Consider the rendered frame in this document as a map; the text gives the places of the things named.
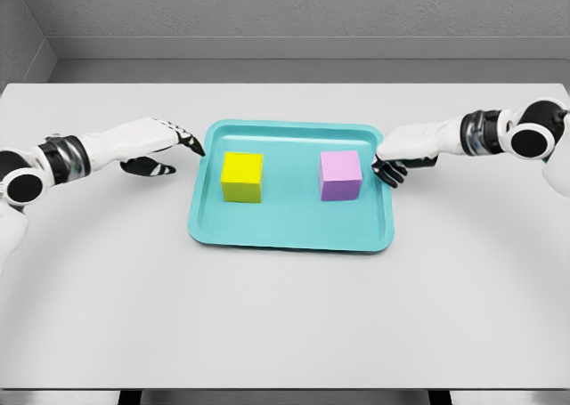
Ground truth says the teal rectangular tray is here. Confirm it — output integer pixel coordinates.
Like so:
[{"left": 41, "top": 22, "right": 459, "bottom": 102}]
[{"left": 187, "top": 118, "right": 395, "bottom": 255}]

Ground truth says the yellow cube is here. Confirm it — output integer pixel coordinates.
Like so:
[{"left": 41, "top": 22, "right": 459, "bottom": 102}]
[{"left": 221, "top": 151, "right": 265, "bottom": 204}]

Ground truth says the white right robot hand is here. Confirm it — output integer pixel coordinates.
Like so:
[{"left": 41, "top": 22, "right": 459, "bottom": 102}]
[{"left": 371, "top": 123, "right": 434, "bottom": 189}]

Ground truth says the purple cube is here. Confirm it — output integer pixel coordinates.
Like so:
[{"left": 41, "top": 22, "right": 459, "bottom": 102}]
[{"left": 319, "top": 150, "right": 362, "bottom": 202}]

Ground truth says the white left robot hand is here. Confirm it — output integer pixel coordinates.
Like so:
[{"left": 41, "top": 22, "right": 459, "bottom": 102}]
[{"left": 114, "top": 117, "right": 207, "bottom": 177}]

